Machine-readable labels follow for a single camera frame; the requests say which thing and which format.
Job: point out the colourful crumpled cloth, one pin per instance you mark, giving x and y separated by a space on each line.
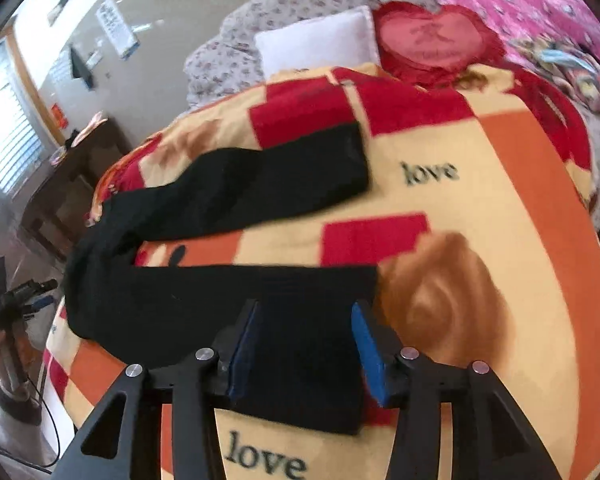
572 68

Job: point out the red heart-shaped cushion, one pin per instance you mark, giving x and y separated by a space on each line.
429 48

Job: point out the white wall poster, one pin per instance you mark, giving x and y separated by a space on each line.
119 33

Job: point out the left hand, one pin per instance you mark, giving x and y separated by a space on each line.
10 359

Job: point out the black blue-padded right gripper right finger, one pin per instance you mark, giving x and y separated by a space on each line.
492 437

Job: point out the grey floral quilt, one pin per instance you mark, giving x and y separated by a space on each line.
230 63

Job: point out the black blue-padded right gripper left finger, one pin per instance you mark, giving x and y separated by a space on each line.
121 437

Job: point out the yellow red orange love blanket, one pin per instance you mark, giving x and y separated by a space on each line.
477 218

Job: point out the white pillow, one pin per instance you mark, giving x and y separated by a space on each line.
346 39

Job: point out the black pants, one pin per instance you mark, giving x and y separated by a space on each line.
302 367

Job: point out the dark wooden desk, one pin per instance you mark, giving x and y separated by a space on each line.
55 215

